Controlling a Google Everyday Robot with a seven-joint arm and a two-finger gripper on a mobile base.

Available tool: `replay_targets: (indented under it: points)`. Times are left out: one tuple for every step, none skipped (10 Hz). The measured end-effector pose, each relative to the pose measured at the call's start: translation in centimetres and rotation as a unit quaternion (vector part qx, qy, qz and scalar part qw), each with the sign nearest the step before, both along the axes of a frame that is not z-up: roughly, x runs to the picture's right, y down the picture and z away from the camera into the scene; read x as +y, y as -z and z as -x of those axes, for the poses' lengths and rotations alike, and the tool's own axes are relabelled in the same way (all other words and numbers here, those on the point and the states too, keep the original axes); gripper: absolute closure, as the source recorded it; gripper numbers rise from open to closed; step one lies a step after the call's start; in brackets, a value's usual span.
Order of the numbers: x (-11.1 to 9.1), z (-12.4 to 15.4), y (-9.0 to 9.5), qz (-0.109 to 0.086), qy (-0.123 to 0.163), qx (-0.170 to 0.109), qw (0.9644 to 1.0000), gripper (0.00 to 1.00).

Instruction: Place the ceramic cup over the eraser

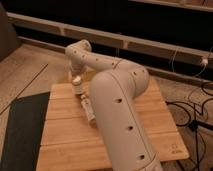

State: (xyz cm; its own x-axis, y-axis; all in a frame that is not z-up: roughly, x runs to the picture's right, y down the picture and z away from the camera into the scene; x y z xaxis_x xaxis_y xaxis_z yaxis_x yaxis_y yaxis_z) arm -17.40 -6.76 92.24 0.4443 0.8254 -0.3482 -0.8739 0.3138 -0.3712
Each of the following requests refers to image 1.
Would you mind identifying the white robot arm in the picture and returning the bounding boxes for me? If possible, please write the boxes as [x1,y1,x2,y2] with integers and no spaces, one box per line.
[65,40,163,171]

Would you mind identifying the white marker bottle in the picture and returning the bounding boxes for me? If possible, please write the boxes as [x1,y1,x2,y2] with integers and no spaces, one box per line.
[80,94,96,125]

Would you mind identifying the wooden table board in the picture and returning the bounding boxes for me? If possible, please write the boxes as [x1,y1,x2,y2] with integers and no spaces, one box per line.
[36,79,189,171]

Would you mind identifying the dark floor mat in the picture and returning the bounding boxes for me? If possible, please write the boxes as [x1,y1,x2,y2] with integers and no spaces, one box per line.
[0,92,50,171]

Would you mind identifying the wooden wall shelf rail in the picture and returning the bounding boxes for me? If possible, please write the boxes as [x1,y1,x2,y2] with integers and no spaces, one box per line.
[7,12,213,62]

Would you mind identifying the black floor cables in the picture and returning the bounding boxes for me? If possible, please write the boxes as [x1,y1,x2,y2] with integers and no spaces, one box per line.
[166,80,213,171]

